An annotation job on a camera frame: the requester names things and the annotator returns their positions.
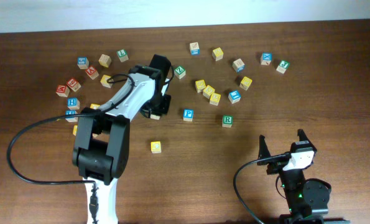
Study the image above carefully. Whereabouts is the red 9 block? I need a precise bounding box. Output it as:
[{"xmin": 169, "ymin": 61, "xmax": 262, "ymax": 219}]
[{"xmin": 66, "ymin": 78, "xmax": 81, "ymax": 92}]

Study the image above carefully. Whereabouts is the yellow block top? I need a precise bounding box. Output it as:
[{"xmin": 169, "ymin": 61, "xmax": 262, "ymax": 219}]
[{"xmin": 212, "ymin": 47, "xmax": 224, "ymax": 61}]

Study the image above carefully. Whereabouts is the green R block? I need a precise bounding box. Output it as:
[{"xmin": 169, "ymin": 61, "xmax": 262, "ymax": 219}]
[{"xmin": 222, "ymin": 115, "xmax": 233, "ymax": 128}]

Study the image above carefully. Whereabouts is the yellow cluster block middle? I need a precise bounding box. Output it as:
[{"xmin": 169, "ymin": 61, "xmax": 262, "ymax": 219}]
[{"xmin": 203, "ymin": 85, "xmax": 215, "ymax": 99}]

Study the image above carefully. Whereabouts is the green L block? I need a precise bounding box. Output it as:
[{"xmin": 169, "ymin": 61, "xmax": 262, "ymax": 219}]
[{"xmin": 116, "ymin": 49, "xmax": 129, "ymax": 62}]

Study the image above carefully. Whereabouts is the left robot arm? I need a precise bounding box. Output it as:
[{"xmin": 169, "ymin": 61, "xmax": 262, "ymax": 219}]
[{"xmin": 72, "ymin": 55, "xmax": 172, "ymax": 223}]

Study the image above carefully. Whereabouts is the red A block far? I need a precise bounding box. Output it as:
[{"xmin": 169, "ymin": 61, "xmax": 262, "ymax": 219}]
[{"xmin": 85, "ymin": 65, "xmax": 99, "ymax": 80}]

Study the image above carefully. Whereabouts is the yellow block upper left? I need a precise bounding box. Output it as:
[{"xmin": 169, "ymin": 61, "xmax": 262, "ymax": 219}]
[{"xmin": 100, "ymin": 75, "xmax": 113, "ymax": 88}]

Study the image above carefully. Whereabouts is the yellow O block left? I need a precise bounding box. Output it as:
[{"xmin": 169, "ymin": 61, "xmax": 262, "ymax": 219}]
[{"xmin": 90, "ymin": 104, "xmax": 100, "ymax": 110}]

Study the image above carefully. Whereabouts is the yellow G block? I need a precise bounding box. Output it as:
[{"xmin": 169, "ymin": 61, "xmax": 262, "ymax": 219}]
[{"xmin": 210, "ymin": 93, "xmax": 221, "ymax": 106}]

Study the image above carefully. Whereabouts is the red M block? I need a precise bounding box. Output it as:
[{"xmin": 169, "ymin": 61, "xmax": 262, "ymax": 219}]
[{"xmin": 56, "ymin": 85, "xmax": 70, "ymax": 97}]

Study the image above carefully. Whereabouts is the yellow block right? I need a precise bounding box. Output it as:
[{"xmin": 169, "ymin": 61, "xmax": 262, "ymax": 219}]
[{"xmin": 239, "ymin": 77, "xmax": 252, "ymax": 90}]

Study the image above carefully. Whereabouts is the yellow block bottom left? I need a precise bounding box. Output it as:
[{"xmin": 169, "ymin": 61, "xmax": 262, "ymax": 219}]
[{"xmin": 72, "ymin": 125, "xmax": 78, "ymax": 136}]

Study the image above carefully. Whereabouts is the green J block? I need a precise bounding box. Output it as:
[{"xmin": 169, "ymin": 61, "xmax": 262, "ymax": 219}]
[{"xmin": 276, "ymin": 60, "xmax": 290, "ymax": 74}]

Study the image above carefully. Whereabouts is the blue D sided block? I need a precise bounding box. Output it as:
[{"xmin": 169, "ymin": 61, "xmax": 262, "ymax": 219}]
[{"xmin": 232, "ymin": 58, "xmax": 245, "ymax": 72}]

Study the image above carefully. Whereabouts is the yellow C block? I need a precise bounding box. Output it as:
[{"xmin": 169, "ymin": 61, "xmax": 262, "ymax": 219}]
[{"xmin": 150, "ymin": 141, "xmax": 162, "ymax": 154}]

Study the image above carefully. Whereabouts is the blue h block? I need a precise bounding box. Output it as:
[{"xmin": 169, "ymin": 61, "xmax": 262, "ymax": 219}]
[
  {"xmin": 67, "ymin": 98, "xmax": 80, "ymax": 110},
  {"xmin": 65, "ymin": 110, "xmax": 78, "ymax": 123}
]

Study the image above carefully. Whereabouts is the green Z block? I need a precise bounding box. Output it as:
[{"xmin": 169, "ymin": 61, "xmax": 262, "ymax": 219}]
[{"xmin": 174, "ymin": 66, "xmax": 186, "ymax": 79}]

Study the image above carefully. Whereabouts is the blue I block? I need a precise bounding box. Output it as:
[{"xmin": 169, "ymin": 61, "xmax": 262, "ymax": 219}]
[{"xmin": 228, "ymin": 90, "xmax": 241, "ymax": 104}]

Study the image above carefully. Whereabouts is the blue H block upper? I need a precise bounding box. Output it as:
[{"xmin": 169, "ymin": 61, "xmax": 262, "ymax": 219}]
[{"xmin": 67, "ymin": 98, "xmax": 80, "ymax": 110}]

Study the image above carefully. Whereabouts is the green V block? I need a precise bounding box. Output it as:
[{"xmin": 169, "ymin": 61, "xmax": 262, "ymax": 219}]
[{"xmin": 150, "ymin": 114, "xmax": 160, "ymax": 120}]

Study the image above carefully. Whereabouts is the blue S block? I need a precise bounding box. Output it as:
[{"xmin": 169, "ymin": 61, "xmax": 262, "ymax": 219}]
[{"xmin": 77, "ymin": 57, "xmax": 89, "ymax": 70}]

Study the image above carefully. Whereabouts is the blue H block lower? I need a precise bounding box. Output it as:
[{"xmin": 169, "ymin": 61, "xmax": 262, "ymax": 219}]
[{"xmin": 65, "ymin": 110, "xmax": 78, "ymax": 123}]

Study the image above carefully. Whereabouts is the yellow cluster block left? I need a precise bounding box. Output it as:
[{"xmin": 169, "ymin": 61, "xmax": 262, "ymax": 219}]
[{"xmin": 195, "ymin": 80, "xmax": 206, "ymax": 93}]

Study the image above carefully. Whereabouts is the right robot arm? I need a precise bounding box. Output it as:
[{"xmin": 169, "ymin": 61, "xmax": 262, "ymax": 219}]
[{"xmin": 257, "ymin": 129, "xmax": 331, "ymax": 223}]

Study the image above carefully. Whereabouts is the blue X block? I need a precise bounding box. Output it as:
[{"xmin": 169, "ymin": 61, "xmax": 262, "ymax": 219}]
[{"xmin": 260, "ymin": 52, "xmax": 272, "ymax": 65}]

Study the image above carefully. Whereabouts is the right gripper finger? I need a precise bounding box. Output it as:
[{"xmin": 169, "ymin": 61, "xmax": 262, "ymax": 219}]
[
  {"xmin": 257, "ymin": 135, "xmax": 271, "ymax": 166},
  {"xmin": 297, "ymin": 129, "xmax": 310, "ymax": 144}
]

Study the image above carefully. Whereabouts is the yellow cluster block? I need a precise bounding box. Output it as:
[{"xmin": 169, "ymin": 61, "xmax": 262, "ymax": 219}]
[
  {"xmin": 195, "ymin": 80, "xmax": 206, "ymax": 93},
  {"xmin": 203, "ymin": 85, "xmax": 215, "ymax": 99}
]

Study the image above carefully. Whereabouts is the plain wooden block left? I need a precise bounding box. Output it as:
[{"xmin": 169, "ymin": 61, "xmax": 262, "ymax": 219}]
[{"xmin": 98, "ymin": 54, "xmax": 112, "ymax": 68}]

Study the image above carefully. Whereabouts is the blue P block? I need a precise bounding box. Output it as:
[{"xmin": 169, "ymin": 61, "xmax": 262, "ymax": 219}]
[{"xmin": 183, "ymin": 109, "xmax": 194, "ymax": 122}]

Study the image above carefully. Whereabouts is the blue sided block top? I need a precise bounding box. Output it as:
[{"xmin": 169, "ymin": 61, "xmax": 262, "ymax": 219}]
[{"xmin": 190, "ymin": 42, "xmax": 200, "ymax": 55}]

